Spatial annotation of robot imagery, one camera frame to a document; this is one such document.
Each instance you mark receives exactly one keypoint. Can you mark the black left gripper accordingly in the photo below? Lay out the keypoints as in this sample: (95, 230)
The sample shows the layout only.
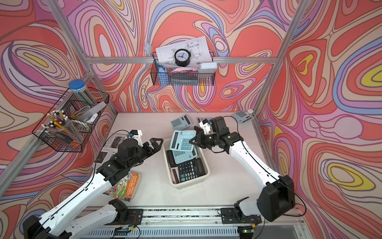
(152, 150)

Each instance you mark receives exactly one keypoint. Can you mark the small blue calculator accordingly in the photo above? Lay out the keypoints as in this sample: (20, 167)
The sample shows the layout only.
(180, 140)

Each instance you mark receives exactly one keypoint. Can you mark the grey stapler in basket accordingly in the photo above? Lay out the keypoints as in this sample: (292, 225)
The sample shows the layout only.
(89, 115)

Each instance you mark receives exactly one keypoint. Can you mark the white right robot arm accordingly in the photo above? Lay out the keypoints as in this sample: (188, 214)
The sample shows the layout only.
(277, 192)

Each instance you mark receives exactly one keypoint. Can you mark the white box in basket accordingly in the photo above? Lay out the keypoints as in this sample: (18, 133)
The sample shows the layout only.
(208, 68)

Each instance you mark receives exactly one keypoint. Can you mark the black wire basket wall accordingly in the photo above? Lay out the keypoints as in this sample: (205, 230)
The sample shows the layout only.
(162, 76)
(72, 107)

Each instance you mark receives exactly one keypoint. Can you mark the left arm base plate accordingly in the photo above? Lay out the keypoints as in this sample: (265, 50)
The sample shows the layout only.
(128, 217)

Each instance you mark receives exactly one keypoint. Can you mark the blue calculator far corner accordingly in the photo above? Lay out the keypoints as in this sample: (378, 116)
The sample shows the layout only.
(242, 117)

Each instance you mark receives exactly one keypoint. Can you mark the colourful children's book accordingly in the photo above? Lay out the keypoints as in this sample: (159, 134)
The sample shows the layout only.
(126, 188)

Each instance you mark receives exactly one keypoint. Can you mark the white paper drawing sheet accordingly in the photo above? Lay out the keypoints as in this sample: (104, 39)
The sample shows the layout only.
(198, 48)

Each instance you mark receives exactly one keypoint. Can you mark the clear cup of pencils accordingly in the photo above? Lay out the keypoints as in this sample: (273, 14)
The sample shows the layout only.
(61, 127)

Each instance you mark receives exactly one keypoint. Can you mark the black calculator face up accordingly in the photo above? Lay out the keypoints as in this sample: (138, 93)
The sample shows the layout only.
(170, 158)

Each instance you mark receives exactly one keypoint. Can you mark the black calculator face down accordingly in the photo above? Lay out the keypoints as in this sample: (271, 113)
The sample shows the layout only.
(191, 170)

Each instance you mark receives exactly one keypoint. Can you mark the blue lid pencil jar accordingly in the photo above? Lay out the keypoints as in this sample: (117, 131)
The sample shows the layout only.
(82, 92)

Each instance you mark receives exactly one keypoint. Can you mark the pink calculator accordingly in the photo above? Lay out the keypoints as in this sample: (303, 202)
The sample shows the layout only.
(175, 175)

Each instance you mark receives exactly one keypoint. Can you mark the black round clock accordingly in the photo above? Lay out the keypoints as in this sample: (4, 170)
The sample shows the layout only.
(182, 57)

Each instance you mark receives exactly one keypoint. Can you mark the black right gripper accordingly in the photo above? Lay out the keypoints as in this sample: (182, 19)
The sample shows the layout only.
(199, 137)

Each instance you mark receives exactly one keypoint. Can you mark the black wire basket left wall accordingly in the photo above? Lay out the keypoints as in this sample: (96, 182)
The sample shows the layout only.
(72, 107)

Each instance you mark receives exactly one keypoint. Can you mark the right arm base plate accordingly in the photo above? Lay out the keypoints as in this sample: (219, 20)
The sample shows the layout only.
(233, 216)

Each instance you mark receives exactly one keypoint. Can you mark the newspaper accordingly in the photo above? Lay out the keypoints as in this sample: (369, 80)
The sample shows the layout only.
(111, 147)

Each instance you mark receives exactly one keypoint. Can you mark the cream plastic storage box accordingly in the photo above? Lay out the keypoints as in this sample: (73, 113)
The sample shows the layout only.
(165, 147)

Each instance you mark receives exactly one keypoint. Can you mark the black wire basket back wall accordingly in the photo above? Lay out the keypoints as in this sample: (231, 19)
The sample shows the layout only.
(162, 76)

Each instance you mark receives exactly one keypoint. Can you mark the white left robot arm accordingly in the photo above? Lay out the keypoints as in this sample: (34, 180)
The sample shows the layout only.
(61, 222)

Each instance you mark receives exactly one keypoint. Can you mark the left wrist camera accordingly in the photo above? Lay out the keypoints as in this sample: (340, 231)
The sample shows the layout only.
(136, 134)

